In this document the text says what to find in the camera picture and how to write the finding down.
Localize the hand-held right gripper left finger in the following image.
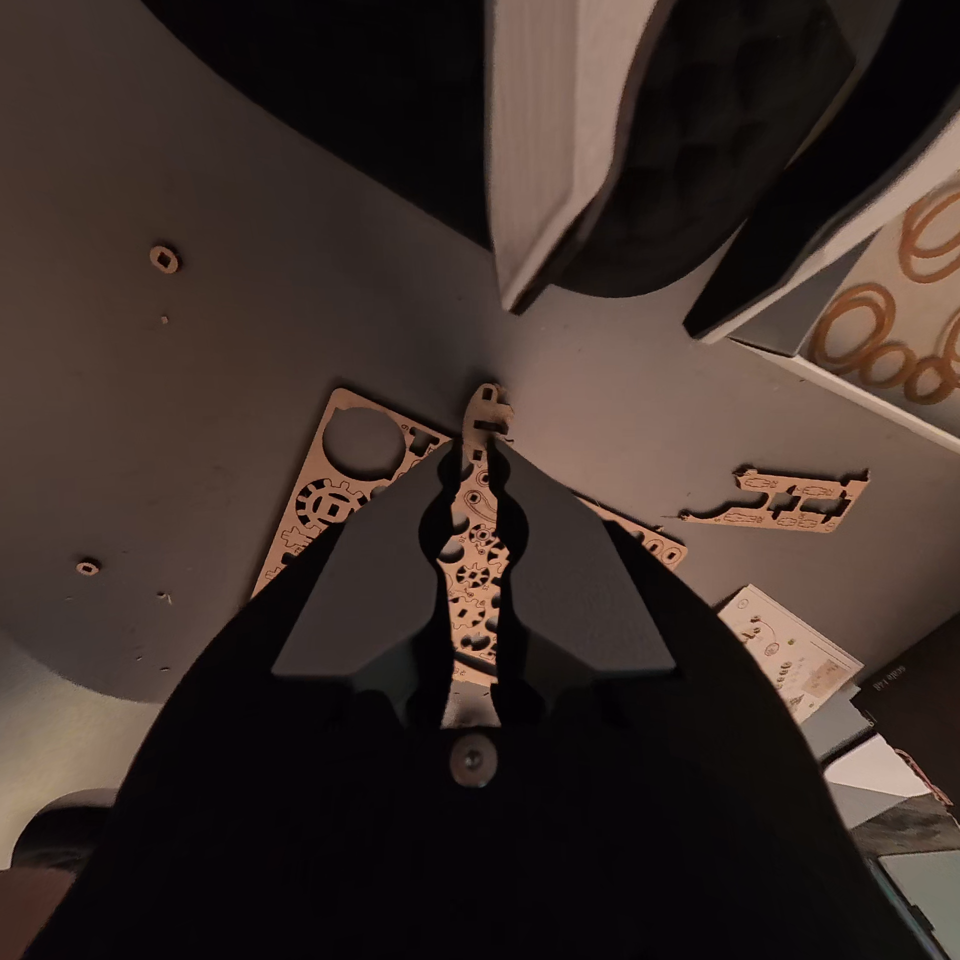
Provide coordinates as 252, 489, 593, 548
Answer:
270, 441, 462, 727

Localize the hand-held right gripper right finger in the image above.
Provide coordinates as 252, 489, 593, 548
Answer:
493, 444, 678, 727

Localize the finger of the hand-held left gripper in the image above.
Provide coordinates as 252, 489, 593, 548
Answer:
684, 0, 960, 344
487, 0, 651, 314

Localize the slotted wooden model part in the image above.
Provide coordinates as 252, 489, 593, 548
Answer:
457, 381, 517, 466

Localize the black model kit box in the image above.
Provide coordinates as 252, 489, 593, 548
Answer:
851, 613, 960, 785

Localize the white cardboard box tray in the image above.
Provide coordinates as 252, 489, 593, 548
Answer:
729, 168, 960, 455

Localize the large wooden part sheet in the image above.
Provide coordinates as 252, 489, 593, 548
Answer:
249, 386, 689, 729

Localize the instruction booklet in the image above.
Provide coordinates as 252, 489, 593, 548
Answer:
717, 583, 865, 726

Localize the notched wooden sheet strip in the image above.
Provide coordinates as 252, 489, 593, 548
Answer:
678, 466, 871, 532

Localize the pile of tan rubber bands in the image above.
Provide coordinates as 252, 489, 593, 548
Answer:
808, 183, 960, 408

